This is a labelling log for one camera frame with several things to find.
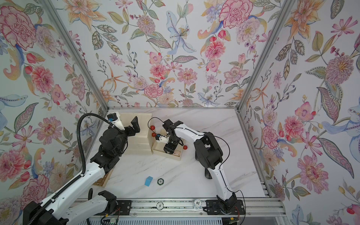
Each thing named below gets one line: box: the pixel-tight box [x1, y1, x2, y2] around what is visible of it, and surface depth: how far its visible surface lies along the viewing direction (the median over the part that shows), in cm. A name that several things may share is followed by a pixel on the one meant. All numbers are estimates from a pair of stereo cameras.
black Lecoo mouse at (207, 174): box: [204, 167, 213, 180], surface depth 86 cm
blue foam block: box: [144, 175, 154, 188], surface depth 85 cm
